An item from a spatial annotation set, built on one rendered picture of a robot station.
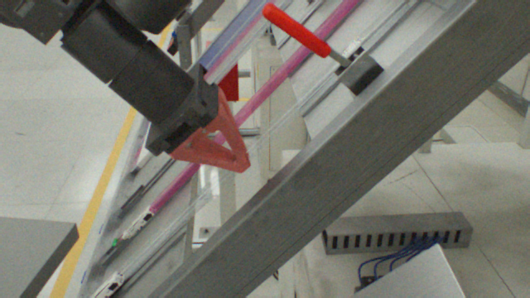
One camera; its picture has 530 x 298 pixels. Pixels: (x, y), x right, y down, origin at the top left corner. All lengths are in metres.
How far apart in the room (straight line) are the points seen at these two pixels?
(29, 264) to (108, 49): 0.61
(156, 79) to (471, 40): 0.25
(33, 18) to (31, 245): 0.66
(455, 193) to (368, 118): 0.73
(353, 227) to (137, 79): 0.54
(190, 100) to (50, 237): 0.64
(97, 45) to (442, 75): 0.27
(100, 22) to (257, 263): 0.24
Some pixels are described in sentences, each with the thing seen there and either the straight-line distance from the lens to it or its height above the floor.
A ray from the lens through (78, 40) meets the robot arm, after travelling 0.41.
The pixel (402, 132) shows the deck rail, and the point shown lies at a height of 1.02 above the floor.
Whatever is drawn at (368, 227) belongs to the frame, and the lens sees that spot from 0.85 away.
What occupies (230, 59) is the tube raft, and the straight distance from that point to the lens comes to 0.80.
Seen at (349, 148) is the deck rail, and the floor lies 1.01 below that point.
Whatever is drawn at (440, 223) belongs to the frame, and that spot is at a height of 0.66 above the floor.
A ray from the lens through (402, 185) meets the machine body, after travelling 1.07.
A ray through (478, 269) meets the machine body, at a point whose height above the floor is 0.62.
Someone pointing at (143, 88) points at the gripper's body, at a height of 1.03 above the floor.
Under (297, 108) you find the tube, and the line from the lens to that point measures 0.45.
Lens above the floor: 1.18
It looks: 29 degrees down
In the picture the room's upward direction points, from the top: straight up
